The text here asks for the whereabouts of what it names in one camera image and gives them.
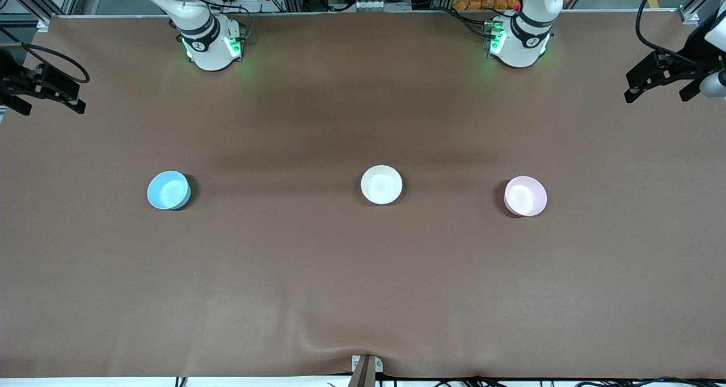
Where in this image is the pink bowl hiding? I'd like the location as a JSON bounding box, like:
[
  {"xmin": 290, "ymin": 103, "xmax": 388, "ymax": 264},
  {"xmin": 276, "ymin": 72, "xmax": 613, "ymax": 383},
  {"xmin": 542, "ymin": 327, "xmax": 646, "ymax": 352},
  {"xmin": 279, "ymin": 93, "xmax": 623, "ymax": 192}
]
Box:
[{"xmin": 504, "ymin": 175, "xmax": 548, "ymax": 217}]

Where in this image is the metal clamp bracket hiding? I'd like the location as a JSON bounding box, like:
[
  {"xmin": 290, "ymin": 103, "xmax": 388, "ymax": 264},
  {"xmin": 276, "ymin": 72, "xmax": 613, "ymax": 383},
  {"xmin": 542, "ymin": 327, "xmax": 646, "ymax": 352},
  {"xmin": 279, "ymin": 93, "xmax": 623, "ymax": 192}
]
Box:
[{"xmin": 351, "ymin": 355, "xmax": 384, "ymax": 373}]

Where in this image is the white bowl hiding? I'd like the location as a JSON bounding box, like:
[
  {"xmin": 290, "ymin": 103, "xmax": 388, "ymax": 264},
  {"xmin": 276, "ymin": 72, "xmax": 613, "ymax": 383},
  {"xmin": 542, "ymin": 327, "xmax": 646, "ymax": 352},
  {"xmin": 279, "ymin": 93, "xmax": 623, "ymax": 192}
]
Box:
[{"xmin": 361, "ymin": 165, "xmax": 404, "ymax": 205}]

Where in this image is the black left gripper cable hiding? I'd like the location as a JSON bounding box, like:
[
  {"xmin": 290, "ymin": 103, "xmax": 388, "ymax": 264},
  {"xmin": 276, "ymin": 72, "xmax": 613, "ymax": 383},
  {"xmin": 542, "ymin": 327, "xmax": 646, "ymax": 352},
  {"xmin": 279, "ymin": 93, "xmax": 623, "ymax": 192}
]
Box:
[{"xmin": 635, "ymin": 0, "xmax": 704, "ymax": 73}]

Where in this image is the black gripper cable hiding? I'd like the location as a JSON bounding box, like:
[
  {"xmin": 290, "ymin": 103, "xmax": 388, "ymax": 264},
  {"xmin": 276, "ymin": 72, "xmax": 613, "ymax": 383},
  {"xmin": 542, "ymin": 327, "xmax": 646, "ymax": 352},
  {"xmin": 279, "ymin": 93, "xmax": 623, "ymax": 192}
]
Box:
[
  {"xmin": 0, "ymin": 27, "xmax": 90, "ymax": 85},
  {"xmin": 635, "ymin": 0, "xmax": 704, "ymax": 73}
]

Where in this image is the brown camera post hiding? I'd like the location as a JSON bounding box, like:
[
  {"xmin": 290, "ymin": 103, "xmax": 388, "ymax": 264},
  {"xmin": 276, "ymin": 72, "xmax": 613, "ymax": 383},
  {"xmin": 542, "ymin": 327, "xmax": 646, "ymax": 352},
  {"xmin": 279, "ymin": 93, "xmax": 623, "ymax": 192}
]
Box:
[{"xmin": 347, "ymin": 356, "xmax": 377, "ymax": 387}]

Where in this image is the brown table mat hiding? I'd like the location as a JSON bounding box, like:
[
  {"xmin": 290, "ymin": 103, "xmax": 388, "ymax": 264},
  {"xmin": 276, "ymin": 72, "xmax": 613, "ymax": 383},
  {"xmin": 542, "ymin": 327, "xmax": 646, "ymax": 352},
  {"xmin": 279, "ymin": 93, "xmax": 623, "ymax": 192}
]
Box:
[{"xmin": 0, "ymin": 12, "xmax": 726, "ymax": 380}]

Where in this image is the white terminal strip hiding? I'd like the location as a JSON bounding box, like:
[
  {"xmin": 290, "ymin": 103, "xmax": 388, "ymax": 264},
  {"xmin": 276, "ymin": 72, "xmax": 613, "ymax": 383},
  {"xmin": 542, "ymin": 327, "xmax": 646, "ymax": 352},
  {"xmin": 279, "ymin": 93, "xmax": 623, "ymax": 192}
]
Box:
[{"xmin": 353, "ymin": 0, "xmax": 412, "ymax": 11}]

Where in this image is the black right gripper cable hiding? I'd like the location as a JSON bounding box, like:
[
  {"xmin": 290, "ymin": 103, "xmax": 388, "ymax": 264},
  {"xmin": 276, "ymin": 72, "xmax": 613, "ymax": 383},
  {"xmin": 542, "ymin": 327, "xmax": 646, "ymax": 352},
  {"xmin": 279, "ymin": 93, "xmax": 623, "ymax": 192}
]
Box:
[{"xmin": 0, "ymin": 27, "xmax": 90, "ymax": 85}]

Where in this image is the blue bowl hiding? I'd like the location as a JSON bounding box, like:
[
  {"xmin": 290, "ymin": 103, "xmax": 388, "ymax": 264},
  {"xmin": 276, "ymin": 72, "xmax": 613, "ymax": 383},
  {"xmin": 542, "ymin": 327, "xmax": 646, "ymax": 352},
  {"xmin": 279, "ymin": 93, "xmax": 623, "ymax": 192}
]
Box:
[{"xmin": 147, "ymin": 170, "xmax": 192, "ymax": 211}]

